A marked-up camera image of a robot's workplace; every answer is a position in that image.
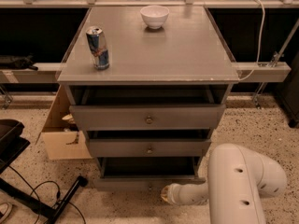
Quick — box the yellowish white gripper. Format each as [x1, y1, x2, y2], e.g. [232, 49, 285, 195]
[161, 186, 170, 203]

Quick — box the grey bottom drawer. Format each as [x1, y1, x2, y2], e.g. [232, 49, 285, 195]
[94, 157, 206, 191]

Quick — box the black object on rail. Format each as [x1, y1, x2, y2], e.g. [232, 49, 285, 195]
[0, 55, 38, 71]

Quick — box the white shoe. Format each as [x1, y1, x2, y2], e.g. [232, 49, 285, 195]
[0, 203, 12, 223]

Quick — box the grey drawer cabinet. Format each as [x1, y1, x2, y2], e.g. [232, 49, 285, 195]
[55, 5, 241, 179]

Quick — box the grey middle drawer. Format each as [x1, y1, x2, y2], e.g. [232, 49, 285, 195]
[88, 139, 211, 158]

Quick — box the blue silver energy drink can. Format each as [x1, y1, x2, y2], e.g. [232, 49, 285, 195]
[86, 26, 109, 70]

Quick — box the metal frame rail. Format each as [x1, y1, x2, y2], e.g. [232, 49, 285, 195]
[0, 62, 291, 84]

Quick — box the open cardboard box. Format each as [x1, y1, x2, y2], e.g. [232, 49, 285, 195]
[41, 86, 91, 160]

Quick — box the grey drawer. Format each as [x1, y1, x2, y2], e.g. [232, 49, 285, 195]
[70, 105, 225, 131]
[94, 157, 206, 191]
[88, 139, 211, 158]

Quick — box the white hanging cable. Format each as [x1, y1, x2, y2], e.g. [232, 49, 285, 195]
[238, 0, 266, 82]

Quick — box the white ceramic bowl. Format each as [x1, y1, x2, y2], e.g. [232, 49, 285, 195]
[140, 5, 169, 29]

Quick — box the grey top drawer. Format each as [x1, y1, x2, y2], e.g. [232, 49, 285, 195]
[70, 105, 225, 131]

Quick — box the black floor cable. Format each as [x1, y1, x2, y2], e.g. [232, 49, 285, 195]
[7, 165, 87, 224]

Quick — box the black stand with base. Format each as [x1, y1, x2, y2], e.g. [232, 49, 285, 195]
[0, 119, 89, 224]

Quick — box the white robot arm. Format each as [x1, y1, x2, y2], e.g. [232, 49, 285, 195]
[161, 144, 287, 224]

